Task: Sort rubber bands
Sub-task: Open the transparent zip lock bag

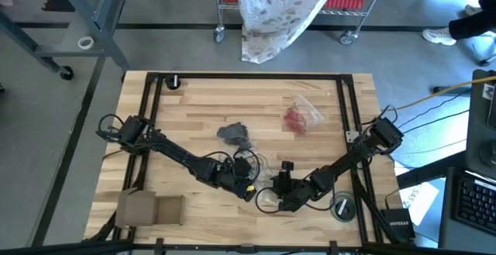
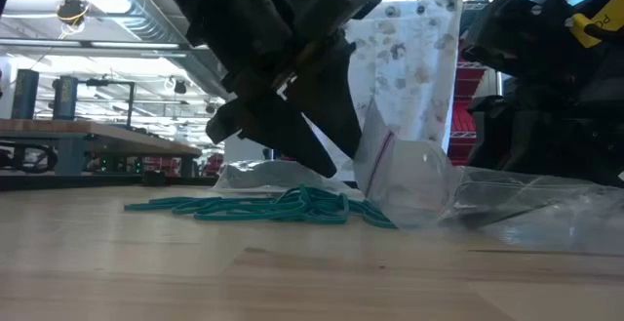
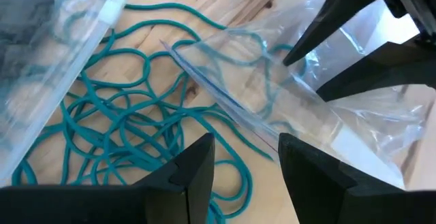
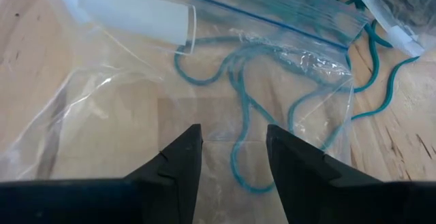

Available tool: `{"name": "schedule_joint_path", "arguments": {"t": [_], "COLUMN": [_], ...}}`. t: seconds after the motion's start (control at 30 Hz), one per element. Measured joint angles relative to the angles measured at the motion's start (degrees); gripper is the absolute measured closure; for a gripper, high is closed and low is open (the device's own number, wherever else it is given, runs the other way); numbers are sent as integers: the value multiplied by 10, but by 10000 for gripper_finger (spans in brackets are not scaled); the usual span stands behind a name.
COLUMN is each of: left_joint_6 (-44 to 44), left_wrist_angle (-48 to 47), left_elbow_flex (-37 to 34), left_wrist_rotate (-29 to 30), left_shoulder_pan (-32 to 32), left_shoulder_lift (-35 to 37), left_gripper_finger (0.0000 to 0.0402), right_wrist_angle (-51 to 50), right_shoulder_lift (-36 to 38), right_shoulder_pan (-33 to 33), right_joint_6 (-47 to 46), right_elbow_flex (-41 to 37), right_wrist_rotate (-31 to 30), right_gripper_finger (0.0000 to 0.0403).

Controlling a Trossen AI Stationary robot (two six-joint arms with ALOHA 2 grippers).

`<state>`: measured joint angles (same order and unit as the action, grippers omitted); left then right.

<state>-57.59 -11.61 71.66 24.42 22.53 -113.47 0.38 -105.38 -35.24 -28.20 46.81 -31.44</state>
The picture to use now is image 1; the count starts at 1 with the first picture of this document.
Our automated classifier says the black round puck white label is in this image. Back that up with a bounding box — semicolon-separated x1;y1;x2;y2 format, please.
164;74;183;91
334;196;355;220

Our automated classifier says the yellow cable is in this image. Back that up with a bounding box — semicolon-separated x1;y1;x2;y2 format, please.
394;75;496;111

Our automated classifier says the white floral curtain cloth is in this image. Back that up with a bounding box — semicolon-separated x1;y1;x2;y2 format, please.
232;0;344;65

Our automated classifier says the person's shoe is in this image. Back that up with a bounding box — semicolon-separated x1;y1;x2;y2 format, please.
463;4;484;17
422;27;458;47

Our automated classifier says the black keyboard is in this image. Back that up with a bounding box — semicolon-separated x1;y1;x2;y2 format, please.
452;177;496;237

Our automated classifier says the black metal beam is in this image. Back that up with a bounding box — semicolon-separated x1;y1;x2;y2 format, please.
395;150;470;191

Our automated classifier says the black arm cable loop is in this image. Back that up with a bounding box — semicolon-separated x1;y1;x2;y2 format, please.
96;113;126;140
381;105;400;125

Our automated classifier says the open brown cardboard box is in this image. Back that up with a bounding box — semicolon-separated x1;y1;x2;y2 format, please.
115;187;186;229

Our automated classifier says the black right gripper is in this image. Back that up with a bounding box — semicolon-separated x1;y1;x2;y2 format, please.
266;160;315;212

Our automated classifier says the white printed paper sheet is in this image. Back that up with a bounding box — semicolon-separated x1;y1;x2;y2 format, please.
394;160;441;227

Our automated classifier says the grey metal workbench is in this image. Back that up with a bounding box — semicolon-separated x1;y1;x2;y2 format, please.
0;0;135;81

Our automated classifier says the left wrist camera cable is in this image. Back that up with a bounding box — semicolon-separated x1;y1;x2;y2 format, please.
201;148;261;184

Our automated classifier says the dark desk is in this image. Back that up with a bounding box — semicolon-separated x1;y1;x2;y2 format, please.
439;165;496;255

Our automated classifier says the green tape ring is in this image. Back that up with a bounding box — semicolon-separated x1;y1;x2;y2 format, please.
329;191;358;223

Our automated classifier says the black Netgear network switch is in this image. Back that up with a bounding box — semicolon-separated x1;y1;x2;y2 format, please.
381;207;417;245

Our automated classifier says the office chair base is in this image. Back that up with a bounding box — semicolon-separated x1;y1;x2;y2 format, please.
476;51;496;68

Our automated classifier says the chrome wire rack cart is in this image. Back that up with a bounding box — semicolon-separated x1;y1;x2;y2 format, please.
212;0;393;47

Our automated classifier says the black right arm cable loop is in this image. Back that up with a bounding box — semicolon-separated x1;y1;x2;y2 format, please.
381;105;400;125

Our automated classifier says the black desk foot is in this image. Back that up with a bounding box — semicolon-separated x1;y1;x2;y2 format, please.
432;85;473;97

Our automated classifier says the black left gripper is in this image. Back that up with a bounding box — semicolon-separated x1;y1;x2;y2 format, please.
222;157;264;203

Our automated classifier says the black power cable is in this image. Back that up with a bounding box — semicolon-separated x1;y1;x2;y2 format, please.
102;147;131;161

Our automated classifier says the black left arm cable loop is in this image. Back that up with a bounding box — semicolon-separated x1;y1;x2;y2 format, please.
96;113;126;140

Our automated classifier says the black switch cable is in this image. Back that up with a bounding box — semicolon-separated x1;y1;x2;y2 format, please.
383;187;401;211

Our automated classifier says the clear plastic zip bag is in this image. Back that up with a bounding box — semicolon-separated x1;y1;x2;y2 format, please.
215;121;253;151
281;93;326;138
256;187;282;212

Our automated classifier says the black floor cable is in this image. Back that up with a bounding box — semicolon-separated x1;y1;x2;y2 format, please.
398;91;472;130
402;109;470;135

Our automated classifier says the person's leg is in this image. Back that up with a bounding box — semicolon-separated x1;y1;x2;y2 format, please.
448;0;496;41

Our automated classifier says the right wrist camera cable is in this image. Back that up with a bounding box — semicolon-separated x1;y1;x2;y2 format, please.
254;187;286;215

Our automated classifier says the black serrated foam block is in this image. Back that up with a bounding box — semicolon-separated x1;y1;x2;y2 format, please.
41;0;77;13

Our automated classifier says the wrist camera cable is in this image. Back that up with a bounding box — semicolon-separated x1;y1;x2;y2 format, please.
254;187;286;215
201;148;261;184

